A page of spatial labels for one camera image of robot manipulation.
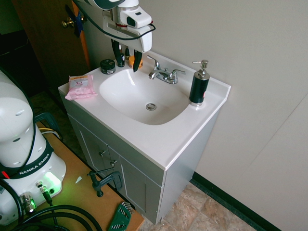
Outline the black soap dispenser chrome pump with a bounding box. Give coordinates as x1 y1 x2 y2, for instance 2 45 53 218
189 59 211 107

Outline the dark green C-clamp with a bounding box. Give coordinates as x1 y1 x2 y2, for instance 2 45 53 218
35 112 64 141
87 167 123 198

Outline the brass door knob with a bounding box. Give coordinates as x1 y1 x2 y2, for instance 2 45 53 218
61 16 87 29

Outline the wooden robot mounting table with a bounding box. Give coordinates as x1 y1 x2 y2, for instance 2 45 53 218
36 121 145 231

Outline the white sink vanity top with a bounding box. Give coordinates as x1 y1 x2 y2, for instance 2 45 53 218
58 51 231 172

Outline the chrome two-handle faucet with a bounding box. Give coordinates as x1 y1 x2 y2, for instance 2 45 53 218
146 55 187 85

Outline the green hex key set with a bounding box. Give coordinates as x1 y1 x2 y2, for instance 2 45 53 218
106 202 132 231

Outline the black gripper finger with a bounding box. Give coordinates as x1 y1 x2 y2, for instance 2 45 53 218
111 39 125 66
132 50 143 73

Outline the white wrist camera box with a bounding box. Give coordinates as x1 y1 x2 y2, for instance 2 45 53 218
120 7 153 29

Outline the black wall baseboard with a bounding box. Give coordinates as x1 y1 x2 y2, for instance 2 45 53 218
190 172 286 231

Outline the blue tape piece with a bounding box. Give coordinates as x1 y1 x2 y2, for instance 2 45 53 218
64 4 84 37

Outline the black round jar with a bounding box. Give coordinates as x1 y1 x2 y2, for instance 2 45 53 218
100 59 116 75

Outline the orange round jar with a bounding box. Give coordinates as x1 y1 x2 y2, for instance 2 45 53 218
128 55 145 69

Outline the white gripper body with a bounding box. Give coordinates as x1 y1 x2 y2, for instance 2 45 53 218
102 10 153 53

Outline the pink wet wipes pack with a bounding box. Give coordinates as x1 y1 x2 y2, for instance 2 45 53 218
65 74 98 101

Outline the grey vanity cabinet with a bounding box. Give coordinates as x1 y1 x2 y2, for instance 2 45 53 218
61 93 219 225

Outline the brown wooden door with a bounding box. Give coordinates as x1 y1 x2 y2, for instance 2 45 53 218
11 0 91 90

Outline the thick black cable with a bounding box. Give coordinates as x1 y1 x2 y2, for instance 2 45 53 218
0 179 103 231

